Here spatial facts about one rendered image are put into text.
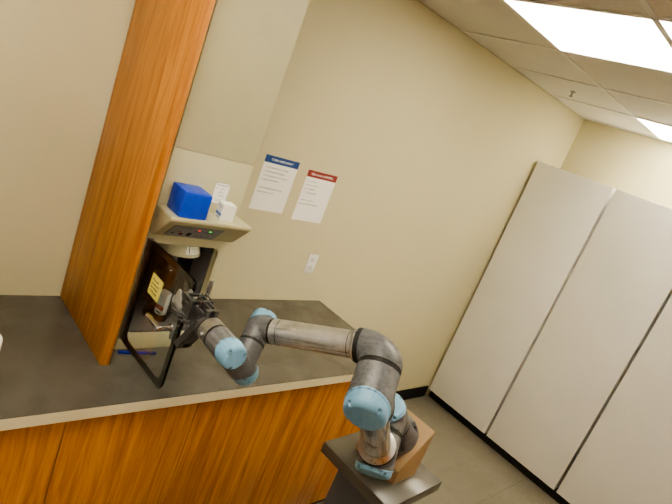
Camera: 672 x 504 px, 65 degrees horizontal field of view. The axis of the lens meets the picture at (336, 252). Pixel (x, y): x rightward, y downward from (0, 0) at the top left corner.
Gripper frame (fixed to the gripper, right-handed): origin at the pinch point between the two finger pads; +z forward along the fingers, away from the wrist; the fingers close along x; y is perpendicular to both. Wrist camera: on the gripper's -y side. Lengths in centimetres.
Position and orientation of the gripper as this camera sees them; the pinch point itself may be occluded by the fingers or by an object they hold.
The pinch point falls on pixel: (176, 299)
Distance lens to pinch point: 168.7
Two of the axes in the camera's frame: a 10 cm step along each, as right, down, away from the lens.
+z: -6.2, -4.3, 6.6
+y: 3.6, -9.0, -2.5
